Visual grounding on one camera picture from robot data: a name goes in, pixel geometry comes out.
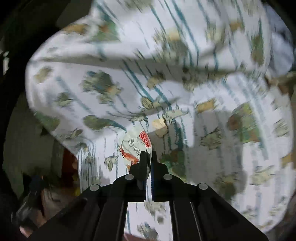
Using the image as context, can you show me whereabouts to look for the white shrimp snack wrapper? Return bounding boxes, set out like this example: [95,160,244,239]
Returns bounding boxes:
[119,126,152,170]

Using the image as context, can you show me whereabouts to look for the cat patterned white cloth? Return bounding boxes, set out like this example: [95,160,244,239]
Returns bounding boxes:
[26,1,295,233]

